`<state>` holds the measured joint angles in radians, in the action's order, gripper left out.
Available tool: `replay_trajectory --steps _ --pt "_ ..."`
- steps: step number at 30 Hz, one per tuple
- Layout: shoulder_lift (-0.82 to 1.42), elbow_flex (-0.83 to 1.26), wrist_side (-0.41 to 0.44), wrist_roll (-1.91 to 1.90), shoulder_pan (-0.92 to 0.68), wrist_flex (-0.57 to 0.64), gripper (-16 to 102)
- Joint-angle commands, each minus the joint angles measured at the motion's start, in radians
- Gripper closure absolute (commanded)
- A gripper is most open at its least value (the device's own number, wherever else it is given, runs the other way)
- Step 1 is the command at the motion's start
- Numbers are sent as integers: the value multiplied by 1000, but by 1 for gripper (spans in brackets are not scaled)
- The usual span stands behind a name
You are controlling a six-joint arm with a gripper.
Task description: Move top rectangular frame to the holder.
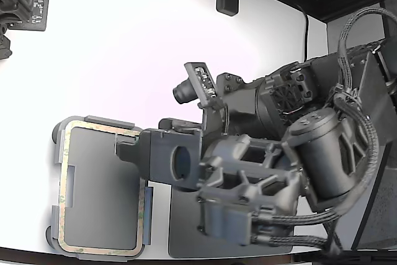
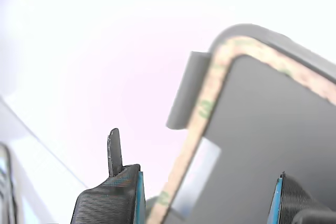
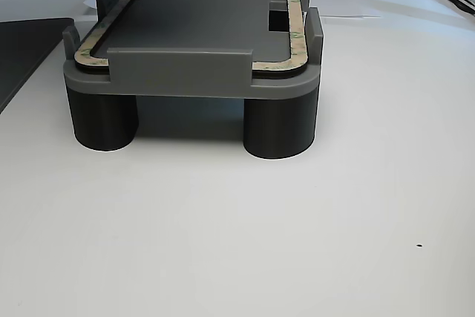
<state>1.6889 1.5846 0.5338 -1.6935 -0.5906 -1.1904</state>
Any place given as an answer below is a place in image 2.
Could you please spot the grey holder with black legs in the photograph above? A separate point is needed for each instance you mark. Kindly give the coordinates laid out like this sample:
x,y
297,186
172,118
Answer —
x,y
262,116

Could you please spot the rectangular frame with adhesive liner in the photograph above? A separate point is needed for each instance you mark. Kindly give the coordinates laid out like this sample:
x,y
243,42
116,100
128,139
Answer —
x,y
207,95

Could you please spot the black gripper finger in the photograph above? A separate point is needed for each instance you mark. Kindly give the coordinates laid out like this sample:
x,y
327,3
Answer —
x,y
110,203
294,197

